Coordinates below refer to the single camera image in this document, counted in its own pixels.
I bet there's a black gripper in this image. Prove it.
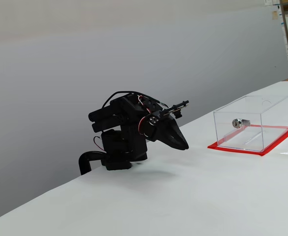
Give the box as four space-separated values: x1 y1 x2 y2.
139 111 190 151

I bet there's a silver box lock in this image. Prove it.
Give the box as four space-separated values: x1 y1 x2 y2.
231 118 251 129

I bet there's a transparent plastic box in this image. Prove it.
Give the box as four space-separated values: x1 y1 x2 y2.
213 95 288 152

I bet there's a black table clamp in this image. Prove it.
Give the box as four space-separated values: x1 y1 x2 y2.
78 150 107 176

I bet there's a red white servo wire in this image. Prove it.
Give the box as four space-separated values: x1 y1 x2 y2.
138 115 151 136

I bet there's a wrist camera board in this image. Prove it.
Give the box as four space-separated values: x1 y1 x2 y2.
158 99 190 119

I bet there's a black camera cable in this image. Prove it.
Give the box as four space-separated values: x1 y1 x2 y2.
101 90 171 110

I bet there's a red tape frame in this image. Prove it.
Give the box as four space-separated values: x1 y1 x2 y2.
207 124 288 157

